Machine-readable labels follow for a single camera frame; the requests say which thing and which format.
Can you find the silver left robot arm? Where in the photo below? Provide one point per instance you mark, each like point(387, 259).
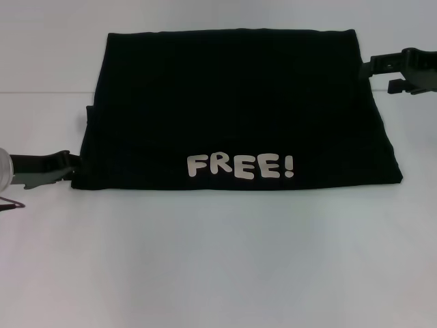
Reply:
point(5, 169)

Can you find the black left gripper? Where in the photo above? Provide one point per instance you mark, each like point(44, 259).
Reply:
point(37, 167)

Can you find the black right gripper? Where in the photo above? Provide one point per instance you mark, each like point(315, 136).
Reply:
point(421, 70)

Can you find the black shirt with FREE print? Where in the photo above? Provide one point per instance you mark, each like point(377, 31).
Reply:
point(239, 102)

